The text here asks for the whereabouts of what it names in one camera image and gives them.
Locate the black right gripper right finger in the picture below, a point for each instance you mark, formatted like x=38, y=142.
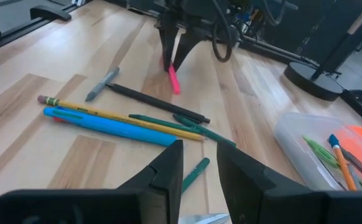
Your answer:
x=271, y=202

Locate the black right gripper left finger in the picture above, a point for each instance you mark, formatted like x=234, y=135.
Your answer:
x=156, y=199

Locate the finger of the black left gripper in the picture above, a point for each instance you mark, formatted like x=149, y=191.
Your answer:
x=190, y=43
x=168, y=40

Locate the pink highlighter pen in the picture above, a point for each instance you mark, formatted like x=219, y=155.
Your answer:
x=174, y=82

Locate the green crayon with CRAYONS print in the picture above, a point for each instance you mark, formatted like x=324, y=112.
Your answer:
x=196, y=172

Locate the black pen with white print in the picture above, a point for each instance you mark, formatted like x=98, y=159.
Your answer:
x=156, y=102

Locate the grey marker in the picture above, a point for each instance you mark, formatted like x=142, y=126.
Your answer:
x=101, y=84

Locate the orange pen with blue cap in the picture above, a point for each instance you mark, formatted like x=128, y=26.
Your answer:
x=344, y=165

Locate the blue multicolour pen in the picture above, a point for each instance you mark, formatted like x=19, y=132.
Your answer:
x=115, y=127

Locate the yellow pencil with pink eraser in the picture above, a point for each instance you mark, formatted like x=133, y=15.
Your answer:
x=112, y=115

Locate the clear plastic supply box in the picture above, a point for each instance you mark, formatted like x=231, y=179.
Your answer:
x=296, y=140

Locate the green mechanical pencil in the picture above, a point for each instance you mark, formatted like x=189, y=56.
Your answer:
x=321, y=152

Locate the dark grey pen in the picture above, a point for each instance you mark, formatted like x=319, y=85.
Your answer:
x=361, y=168

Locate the black table clamp bracket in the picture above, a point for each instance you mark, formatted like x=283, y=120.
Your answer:
x=50, y=13
x=359, y=96

